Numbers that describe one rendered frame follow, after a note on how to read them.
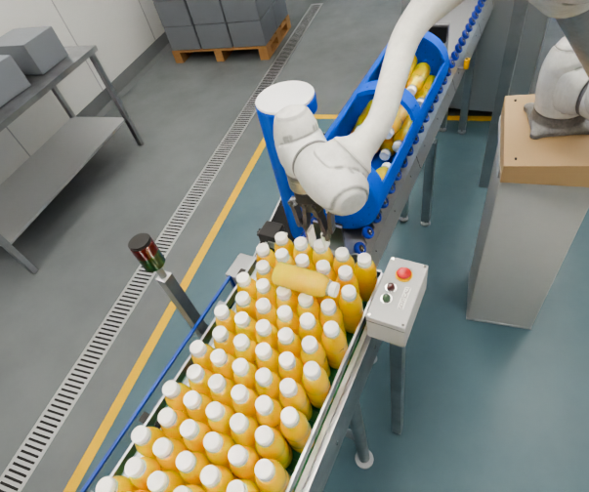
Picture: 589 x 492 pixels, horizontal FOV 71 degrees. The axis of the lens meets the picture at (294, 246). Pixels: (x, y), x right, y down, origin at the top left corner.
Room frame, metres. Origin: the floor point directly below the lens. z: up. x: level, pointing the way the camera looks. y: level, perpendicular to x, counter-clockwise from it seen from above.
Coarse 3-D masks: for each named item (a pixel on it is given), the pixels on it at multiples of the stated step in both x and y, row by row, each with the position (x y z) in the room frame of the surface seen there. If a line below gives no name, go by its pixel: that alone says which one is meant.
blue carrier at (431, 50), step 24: (384, 48) 1.67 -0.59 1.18; (432, 48) 1.60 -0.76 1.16; (432, 72) 1.59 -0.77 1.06; (360, 96) 1.32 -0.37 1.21; (408, 96) 1.26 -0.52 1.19; (432, 96) 1.35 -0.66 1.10; (336, 120) 1.22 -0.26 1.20; (408, 144) 1.12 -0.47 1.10; (384, 192) 0.92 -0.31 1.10; (336, 216) 0.97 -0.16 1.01; (360, 216) 0.92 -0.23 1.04
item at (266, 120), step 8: (312, 104) 1.69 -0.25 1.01; (312, 112) 1.68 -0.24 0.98; (264, 120) 1.71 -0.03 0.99; (272, 120) 1.67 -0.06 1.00; (264, 128) 1.72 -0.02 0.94; (272, 128) 1.68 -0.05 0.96; (264, 136) 1.75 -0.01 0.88; (272, 136) 1.69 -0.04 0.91; (272, 144) 1.70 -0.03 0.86; (272, 152) 1.71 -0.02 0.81; (272, 160) 1.74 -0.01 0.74; (280, 168) 1.68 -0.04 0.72; (280, 176) 1.70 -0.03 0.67; (280, 184) 1.71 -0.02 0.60; (288, 184) 1.67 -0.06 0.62; (280, 192) 1.74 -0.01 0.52; (288, 192) 1.68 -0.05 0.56; (288, 200) 1.69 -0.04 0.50; (288, 208) 1.70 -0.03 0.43; (288, 216) 1.72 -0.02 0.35; (288, 224) 1.76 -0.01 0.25; (296, 232) 1.69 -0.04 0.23
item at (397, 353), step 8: (392, 344) 0.56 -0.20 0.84; (392, 352) 0.56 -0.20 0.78; (400, 352) 0.55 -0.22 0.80; (392, 360) 0.56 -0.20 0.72; (400, 360) 0.55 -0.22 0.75; (392, 368) 0.56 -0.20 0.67; (400, 368) 0.55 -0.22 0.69; (392, 376) 0.56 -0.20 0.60; (400, 376) 0.55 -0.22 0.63; (392, 384) 0.56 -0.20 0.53; (400, 384) 0.55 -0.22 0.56; (392, 392) 0.57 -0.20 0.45; (400, 392) 0.55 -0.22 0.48; (392, 400) 0.57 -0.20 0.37; (400, 400) 0.55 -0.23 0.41; (392, 408) 0.57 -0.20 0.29; (400, 408) 0.55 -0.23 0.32; (392, 416) 0.57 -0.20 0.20; (400, 416) 0.55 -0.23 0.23; (392, 424) 0.57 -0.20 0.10; (400, 424) 0.55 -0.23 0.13; (400, 432) 0.55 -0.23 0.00
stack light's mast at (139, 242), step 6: (138, 234) 0.87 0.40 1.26; (144, 234) 0.86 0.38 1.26; (132, 240) 0.85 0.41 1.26; (138, 240) 0.84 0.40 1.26; (144, 240) 0.84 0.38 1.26; (150, 240) 0.83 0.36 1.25; (132, 246) 0.83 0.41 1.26; (138, 246) 0.82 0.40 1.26; (144, 246) 0.82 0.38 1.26; (162, 270) 0.83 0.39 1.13; (162, 276) 0.83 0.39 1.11
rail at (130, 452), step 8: (256, 264) 0.91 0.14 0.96; (248, 272) 0.87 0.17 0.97; (232, 296) 0.80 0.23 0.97; (224, 304) 0.77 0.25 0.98; (208, 328) 0.70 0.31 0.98; (208, 336) 0.68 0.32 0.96; (184, 368) 0.59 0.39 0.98; (176, 376) 0.58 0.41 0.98; (184, 376) 0.58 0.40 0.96; (160, 400) 0.52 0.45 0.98; (160, 408) 0.50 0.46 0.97; (152, 416) 0.48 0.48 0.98; (144, 424) 0.47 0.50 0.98; (152, 424) 0.47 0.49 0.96; (128, 448) 0.42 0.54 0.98; (128, 456) 0.40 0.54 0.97; (120, 464) 0.39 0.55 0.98; (112, 472) 0.37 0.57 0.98; (120, 472) 0.37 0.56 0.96
